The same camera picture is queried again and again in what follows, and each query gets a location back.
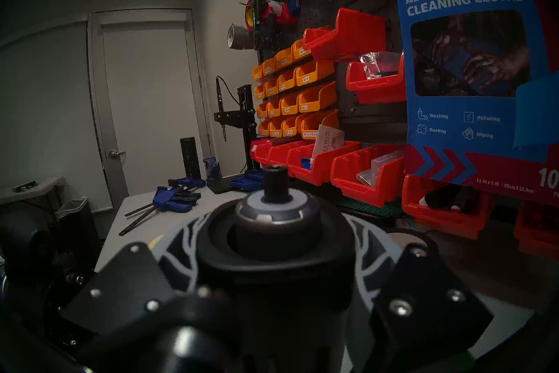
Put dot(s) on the small black remote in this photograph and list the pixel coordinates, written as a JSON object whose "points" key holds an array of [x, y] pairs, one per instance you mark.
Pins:
{"points": [[24, 186]]}

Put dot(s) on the white paper packet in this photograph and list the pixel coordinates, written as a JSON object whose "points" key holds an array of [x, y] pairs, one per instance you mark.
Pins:
{"points": [[327, 142]]}

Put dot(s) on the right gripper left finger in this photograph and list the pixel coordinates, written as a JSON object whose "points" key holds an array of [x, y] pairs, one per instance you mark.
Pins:
{"points": [[122, 284]]}

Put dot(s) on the black hanging clamp tool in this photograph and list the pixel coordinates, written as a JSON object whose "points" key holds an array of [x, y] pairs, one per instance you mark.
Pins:
{"points": [[258, 5]]}

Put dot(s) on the red white tape roll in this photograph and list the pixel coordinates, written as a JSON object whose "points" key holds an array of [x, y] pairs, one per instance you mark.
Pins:
{"points": [[279, 11]]}

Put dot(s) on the red yellow tape roll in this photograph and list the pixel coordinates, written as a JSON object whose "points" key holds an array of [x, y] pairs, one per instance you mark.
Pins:
{"points": [[249, 16]]}

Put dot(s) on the blue cleaning cloths box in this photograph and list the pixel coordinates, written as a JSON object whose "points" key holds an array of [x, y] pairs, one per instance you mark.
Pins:
{"points": [[471, 123]]}

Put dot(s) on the small blue item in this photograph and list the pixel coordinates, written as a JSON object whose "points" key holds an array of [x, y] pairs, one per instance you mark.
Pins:
{"points": [[306, 163]]}

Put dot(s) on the green cutting mat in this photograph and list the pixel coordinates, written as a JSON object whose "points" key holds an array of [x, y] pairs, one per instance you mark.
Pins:
{"points": [[371, 208]]}

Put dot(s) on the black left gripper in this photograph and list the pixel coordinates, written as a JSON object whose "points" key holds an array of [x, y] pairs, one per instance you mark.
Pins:
{"points": [[39, 306]]}

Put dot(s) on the yellow parts bin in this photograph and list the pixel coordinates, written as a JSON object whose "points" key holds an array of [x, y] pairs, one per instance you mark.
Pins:
{"points": [[314, 73], [316, 97], [271, 88], [257, 73], [289, 104], [276, 127], [314, 125], [268, 67], [260, 92], [274, 107], [263, 128], [284, 58], [300, 51], [286, 81], [290, 126], [261, 111]]}

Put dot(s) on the beige masking tape roll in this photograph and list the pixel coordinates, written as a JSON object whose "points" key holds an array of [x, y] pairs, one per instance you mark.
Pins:
{"points": [[155, 242]]}

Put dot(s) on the black lined trash bin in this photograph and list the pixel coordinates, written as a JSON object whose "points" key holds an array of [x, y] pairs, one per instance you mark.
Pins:
{"points": [[78, 232]]}

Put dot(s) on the dark grey pegboard wall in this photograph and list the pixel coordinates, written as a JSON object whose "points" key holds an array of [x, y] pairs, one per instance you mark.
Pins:
{"points": [[325, 0]]}

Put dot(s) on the small white side table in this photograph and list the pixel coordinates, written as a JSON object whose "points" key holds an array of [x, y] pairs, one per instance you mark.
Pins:
{"points": [[43, 190]]}

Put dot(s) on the grey duct tape roll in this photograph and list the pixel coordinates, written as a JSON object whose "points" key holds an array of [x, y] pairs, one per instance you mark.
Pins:
{"points": [[244, 38]]}

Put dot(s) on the black screwdriver bit case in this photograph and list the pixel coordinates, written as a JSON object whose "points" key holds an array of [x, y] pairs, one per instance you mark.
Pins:
{"points": [[275, 245]]}

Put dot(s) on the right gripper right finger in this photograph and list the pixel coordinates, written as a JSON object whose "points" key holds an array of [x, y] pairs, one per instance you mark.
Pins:
{"points": [[428, 311]]}

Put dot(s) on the clear plastic bag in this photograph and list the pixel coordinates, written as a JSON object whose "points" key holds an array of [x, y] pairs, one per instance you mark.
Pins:
{"points": [[384, 166], [377, 64]]}

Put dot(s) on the black tape roll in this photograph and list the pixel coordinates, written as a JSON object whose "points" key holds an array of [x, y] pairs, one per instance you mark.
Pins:
{"points": [[399, 239]]}

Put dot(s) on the red parts bin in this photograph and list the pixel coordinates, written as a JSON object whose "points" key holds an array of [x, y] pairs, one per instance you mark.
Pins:
{"points": [[271, 156], [349, 40], [288, 158], [260, 150], [323, 169], [375, 90], [371, 188], [445, 219]]}

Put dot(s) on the black clamp stand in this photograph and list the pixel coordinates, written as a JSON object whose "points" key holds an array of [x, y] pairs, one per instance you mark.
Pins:
{"points": [[246, 114]]}

